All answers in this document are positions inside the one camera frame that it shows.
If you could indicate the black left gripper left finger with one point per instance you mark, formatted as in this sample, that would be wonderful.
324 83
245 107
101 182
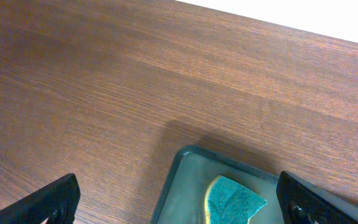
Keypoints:
55 203

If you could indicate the green and yellow sponge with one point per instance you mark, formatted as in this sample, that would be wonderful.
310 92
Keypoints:
229 202

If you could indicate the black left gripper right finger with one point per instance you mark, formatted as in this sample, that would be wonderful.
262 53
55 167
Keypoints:
303 202

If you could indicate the black water tray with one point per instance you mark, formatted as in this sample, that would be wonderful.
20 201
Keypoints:
191 172

